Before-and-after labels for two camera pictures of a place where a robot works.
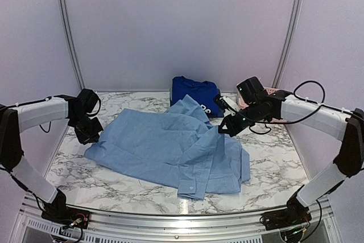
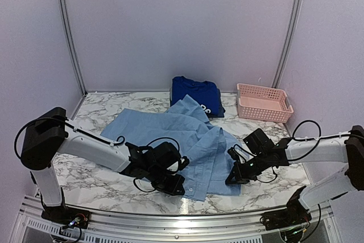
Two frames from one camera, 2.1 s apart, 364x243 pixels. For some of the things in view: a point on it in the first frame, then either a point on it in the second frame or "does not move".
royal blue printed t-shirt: [203, 93] does not move
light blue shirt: [180, 149] does not move
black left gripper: [91, 138] -> [173, 189]
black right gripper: [234, 129] -> [240, 177]
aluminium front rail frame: [106, 227] does not move
